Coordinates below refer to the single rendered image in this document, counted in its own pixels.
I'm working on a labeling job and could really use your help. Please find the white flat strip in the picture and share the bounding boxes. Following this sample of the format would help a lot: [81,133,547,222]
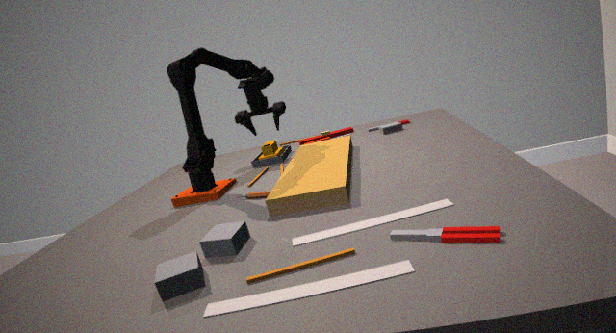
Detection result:
[203,260,415,318]
[293,199,454,246]

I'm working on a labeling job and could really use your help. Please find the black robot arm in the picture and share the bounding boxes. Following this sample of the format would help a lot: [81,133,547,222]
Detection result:
[167,47,273,193]

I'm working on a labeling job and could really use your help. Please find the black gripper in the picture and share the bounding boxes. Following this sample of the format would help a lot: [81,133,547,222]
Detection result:
[235,93,286,136]

